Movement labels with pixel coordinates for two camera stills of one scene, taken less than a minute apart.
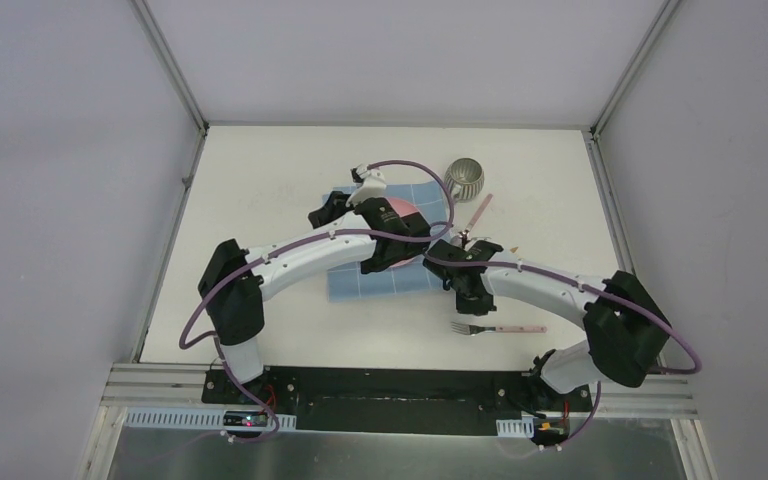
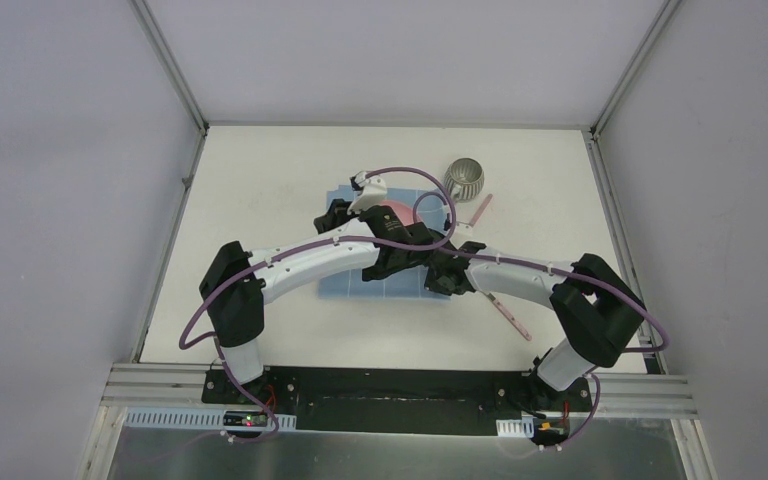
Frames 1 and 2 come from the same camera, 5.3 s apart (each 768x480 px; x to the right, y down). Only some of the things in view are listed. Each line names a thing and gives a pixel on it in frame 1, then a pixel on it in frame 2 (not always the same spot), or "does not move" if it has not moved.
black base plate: x=443 y=400 does not move
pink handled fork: x=471 y=329 → x=509 y=316
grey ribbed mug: x=464 y=179 does not move
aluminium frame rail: x=133 y=385 does not move
